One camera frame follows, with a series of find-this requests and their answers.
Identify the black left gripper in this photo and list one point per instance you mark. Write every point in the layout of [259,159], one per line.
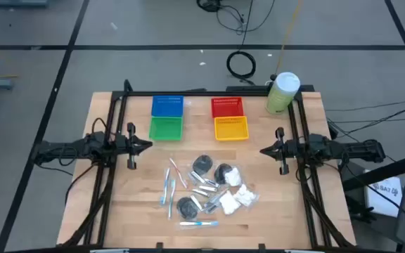
[131,161]

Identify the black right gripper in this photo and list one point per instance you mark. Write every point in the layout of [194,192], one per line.
[283,165]

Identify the red toothbrush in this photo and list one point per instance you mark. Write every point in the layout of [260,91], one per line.
[178,173]

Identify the clear bag of white cotton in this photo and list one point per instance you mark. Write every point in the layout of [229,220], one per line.
[245,195]
[229,203]
[233,176]

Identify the blue toothbrush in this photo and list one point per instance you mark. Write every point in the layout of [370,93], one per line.
[199,223]
[165,186]
[171,198]

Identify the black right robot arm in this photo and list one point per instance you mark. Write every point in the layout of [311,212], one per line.
[353,150]

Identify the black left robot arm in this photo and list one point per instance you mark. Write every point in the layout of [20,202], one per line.
[65,149]

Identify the green plastic basket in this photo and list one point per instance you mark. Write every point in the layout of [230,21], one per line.
[165,128]

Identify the blue plastic basket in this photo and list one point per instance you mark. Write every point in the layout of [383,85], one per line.
[167,106]

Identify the yellow plastic basket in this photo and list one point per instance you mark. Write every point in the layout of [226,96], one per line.
[231,128]

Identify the green wipes canister white lid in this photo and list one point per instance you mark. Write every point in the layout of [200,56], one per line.
[281,95]

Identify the red plastic basket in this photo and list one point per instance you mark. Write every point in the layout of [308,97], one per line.
[227,107]

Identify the black edge clamp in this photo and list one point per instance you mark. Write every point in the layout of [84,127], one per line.
[159,245]
[261,246]

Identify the silver metal bar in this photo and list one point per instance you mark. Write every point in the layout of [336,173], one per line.
[109,251]
[304,251]

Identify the black caster foot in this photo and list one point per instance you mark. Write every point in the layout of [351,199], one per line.
[362,211]

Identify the black side table bar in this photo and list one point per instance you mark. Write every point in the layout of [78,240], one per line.
[385,170]

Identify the white printed cardboard box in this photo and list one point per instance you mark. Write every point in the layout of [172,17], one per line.
[385,196]

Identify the black aluminium table frame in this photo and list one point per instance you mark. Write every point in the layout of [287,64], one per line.
[195,93]

